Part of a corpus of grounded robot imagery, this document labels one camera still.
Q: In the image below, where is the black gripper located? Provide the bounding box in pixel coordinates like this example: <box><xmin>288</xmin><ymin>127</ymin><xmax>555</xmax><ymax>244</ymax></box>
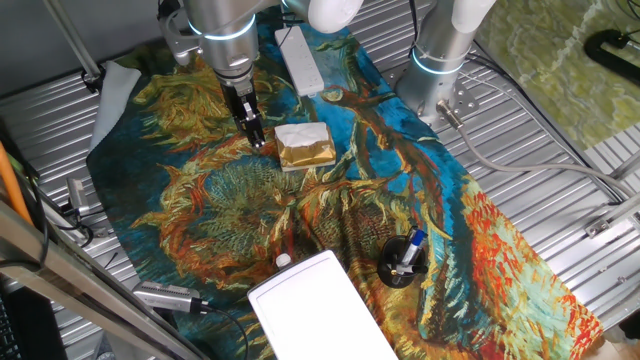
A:
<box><xmin>220</xmin><ymin>78</ymin><xmax>267</xmax><ymax>150</ymax></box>

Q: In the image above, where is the white drawer cabinet casing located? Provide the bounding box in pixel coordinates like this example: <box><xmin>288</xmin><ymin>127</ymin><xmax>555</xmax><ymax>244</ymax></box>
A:
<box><xmin>247</xmin><ymin>249</ymin><xmax>400</xmax><ymax>360</ymax></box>

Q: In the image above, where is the gold tissue pack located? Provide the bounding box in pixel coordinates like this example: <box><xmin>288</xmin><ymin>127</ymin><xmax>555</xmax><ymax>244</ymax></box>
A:
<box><xmin>273</xmin><ymin>121</ymin><xmax>338</xmax><ymax>173</ymax></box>

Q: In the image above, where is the white power strip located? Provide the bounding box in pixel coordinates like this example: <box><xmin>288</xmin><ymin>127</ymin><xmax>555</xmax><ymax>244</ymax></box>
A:
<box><xmin>274</xmin><ymin>25</ymin><xmax>326</xmax><ymax>98</ymax></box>

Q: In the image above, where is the sunflower painting cloth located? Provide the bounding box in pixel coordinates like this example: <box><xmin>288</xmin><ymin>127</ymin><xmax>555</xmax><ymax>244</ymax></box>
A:
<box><xmin>85</xmin><ymin>2</ymin><xmax>605</xmax><ymax>360</ymax></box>

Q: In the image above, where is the black mesh pen holder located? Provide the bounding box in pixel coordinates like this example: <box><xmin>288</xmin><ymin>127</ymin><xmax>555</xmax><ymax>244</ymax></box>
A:
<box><xmin>376</xmin><ymin>234</ymin><xmax>430</xmax><ymax>289</ymax></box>

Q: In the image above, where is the white marker with blue cap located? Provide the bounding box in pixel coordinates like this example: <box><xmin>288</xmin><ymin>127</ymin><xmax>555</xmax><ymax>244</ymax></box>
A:
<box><xmin>392</xmin><ymin>227</ymin><xmax>428</xmax><ymax>285</ymax></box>

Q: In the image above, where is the grey tripod pole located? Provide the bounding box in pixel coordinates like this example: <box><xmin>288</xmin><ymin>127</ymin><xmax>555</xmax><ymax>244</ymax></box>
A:
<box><xmin>42</xmin><ymin>0</ymin><xmax>107</xmax><ymax>95</ymax></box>

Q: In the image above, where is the black pen with gold tip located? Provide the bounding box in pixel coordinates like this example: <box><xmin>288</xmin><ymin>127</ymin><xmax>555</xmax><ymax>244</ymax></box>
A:
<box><xmin>391</xmin><ymin>263</ymin><xmax>430</xmax><ymax>277</ymax></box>

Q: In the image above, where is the orange tube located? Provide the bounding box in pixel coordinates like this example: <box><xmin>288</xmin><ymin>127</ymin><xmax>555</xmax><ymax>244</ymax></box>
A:
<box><xmin>0</xmin><ymin>141</ymin><xmax>34</xmax><ymax>226</ymax></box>

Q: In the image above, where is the black monitor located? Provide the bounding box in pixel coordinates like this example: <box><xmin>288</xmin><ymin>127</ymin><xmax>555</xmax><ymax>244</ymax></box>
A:
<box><xmin>0</xmin><ymin>282</ymin><xmax>69</xmax><ymax>360</ymax></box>

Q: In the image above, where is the green marbled cloth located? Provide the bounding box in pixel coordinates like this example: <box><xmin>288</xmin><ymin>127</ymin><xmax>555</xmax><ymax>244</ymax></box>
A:
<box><xmin>473</xmin><ymin>0</ymin><xmax>640</xmax><ymax>151</ymax></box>

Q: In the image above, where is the black clamp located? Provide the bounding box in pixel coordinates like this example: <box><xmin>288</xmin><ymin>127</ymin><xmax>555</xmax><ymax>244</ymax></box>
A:
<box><xmin>583</xmin><ymin>28</ymin><xmax>640</xmax><ymax>87</ymax></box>

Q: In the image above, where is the wrist camera with grey mount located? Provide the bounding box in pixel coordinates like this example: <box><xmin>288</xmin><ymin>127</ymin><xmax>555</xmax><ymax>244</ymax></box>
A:
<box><xmin>157</xmin><ymin>0</ymin><xmax>195</xmax><ymax>67</ymax></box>

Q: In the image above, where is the silver camera with black plug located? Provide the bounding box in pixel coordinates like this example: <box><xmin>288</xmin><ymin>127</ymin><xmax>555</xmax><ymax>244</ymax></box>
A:
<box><xmin>131</xmin><ymin>280</ymin><xmax>211</xmax><ymax>315</ymax></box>

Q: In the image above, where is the black camera cable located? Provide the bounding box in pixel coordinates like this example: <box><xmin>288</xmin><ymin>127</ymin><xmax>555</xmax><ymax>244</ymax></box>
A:
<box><xmin>199</xmin><ymin>303</ymin><xmax>250</xmax><ymax>360</ymax></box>

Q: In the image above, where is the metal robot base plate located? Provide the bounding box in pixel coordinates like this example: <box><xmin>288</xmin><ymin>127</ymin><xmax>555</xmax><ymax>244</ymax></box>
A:
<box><xmin>382</xmin><ymin>64</ymin><xmax>480</xmax><ymax>132</ymax></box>

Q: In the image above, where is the aluminium frame bar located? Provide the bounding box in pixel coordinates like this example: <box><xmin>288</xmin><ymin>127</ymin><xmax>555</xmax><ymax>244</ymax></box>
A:
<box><xmin>0</xmin><ymin>199</ymin><xmax>211</xmax><ymax>360</ymax></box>

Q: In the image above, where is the thick grey robot cable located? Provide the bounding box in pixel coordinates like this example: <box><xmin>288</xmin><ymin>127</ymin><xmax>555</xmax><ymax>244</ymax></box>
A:
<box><xmin>436</xmin><ymin>99</ymin><xmax>637</xmax><ymax>199</ymax></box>

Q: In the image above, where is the aluminium extrusion rail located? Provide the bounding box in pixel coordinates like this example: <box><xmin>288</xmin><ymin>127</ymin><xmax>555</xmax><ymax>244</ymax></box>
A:
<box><xmin>584</xmin><ymin>149</ymin><xmax>640</xmax><ymax>239</ymax></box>

